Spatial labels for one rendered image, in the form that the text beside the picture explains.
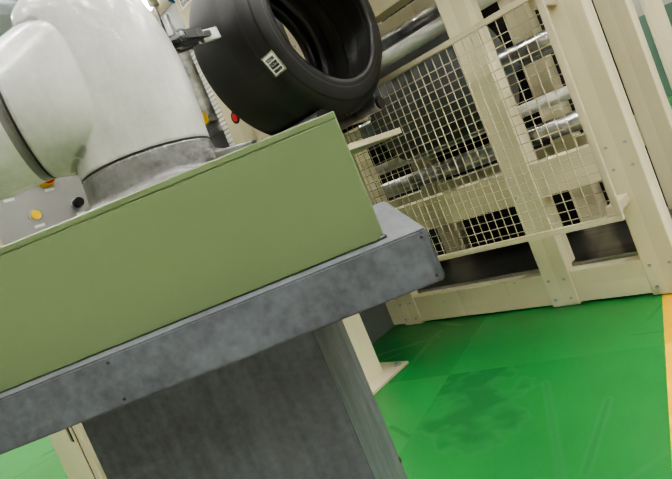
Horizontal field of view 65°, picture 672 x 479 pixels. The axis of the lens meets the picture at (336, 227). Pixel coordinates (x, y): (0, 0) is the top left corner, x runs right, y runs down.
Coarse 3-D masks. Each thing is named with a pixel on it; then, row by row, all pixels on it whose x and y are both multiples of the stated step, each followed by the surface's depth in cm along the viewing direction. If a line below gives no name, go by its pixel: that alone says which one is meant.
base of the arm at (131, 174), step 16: (176, 144) 56; (192, 144) 58; (208, 144) 61; (240, 144) 59; (128, 160) 55; (144, 160) 55; (160, 160) 55; (176, 160) 56; (192, 160) 57; (208, 160) 59; (96, 176) 56; (112, 176) 55; (128, 176) 55; (144, 176) 55; (160, 176) 55; (96, 192) 56; (112, 192) 55; (128, 192) 54
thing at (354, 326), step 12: (180, 12) 184; (216, 96) 186; (228, 108) 184; (228, 120) 186; (240, 120) 182; (240, 132) 184; (252, 132) 180; (348, 324) 188; (360, 324) 192; (360, 336) 191; (360, 348) 190; (372, 348) 194; (360, 360) 188; (372, 360) 192; (372, 372) 191
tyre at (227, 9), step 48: (192, 0) 156; (240, 0) 138; (288, 0) 187; (336, 0) 182; (240, 48) 140; (288, 48) 142; (336, 48) 191; (240, 96) 151; (288, 96) 146; (336, 96) 152
